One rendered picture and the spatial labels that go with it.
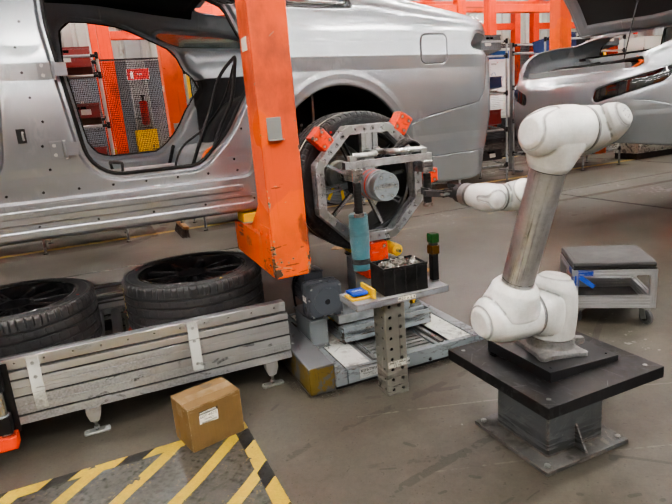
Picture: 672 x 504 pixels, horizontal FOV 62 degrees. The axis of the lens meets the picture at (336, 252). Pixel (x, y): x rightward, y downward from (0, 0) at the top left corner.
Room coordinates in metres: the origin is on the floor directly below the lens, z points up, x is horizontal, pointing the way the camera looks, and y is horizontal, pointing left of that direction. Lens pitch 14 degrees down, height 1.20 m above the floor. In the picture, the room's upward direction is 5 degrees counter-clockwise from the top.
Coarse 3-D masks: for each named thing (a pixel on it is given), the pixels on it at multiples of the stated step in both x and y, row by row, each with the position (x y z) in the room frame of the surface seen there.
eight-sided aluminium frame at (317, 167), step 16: (352, 128) 2.55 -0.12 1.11; (368, 128) 2.58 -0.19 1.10; (384, 128) 2.61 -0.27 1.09; (336, 144) 2.54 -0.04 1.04; (320, 160) 2.49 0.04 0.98; (320, 176) 2.50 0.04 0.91; (416, 176) 2.67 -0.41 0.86; (320, 192) 2.48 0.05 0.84; (416, 192) 2.67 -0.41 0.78; (320, 208) 2.48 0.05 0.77; (400, 208) 2.70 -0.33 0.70; (336, 224) 2.52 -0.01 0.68; (400, 224) 2.63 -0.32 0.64
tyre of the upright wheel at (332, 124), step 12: (324, 120) 2.70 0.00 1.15; (336, 120) 2.61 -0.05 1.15; (348, 120) 2.63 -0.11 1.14; (360, 120) 2.66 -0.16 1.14; (372, 120) 2.68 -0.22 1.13; (384, 120) 2.70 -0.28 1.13; (300, 144) 2.66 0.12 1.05; (300, 156) 2.58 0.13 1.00; (312, 156) 2.56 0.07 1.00; (312, 192) 2.56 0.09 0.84; (408, 192) 2.75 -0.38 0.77; (312, 204) 2.55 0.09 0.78; (312, 216) 2.55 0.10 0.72; (312, 228) 2.57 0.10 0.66; (324, 228) 2.57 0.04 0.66; (336, 240) 2.59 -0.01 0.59
